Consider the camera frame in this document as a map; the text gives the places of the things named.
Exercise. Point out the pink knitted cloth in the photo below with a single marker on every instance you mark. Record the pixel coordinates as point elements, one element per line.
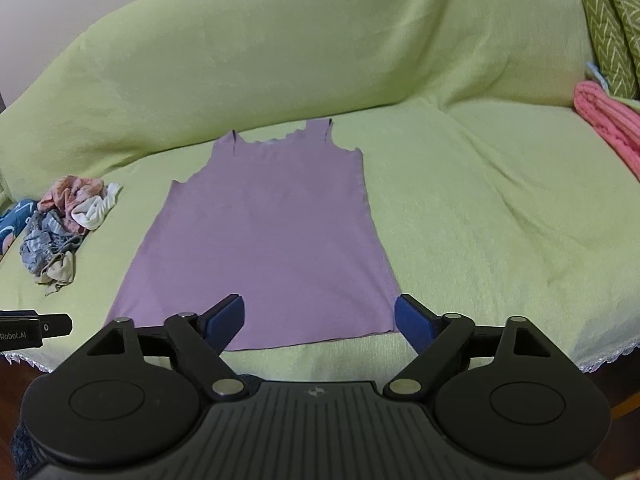
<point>607,115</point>

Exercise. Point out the green herringbone pillow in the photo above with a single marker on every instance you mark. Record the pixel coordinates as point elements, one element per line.
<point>600,25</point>
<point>631,25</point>

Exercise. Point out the purple tank top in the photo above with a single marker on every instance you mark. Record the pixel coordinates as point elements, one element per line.
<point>260,240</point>

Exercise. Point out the blue patterned cloth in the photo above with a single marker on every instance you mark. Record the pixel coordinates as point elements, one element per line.
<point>12,222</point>

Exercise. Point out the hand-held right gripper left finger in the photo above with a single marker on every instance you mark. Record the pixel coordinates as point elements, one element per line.
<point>227,319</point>

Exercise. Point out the beige crumpled cloth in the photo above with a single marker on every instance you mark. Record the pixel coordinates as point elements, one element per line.
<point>59,270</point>

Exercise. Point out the light blue cloth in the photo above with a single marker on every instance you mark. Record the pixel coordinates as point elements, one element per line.
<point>595,74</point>

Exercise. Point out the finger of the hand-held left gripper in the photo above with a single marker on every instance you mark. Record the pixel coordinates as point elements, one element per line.
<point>57,325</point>

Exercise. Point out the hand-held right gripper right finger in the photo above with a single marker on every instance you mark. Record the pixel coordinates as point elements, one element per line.
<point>412,321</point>

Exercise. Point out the yellow-green sofa cover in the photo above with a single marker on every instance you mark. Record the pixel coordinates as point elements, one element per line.
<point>400,85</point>

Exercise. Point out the white crumpled cloth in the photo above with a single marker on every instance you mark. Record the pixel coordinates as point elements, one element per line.
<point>95,212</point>

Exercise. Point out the pink floral crumpled cloth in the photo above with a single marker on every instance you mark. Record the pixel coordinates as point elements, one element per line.
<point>67,194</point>

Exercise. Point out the grey striped crumpled cloth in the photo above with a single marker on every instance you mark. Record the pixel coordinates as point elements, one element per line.
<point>42,245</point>

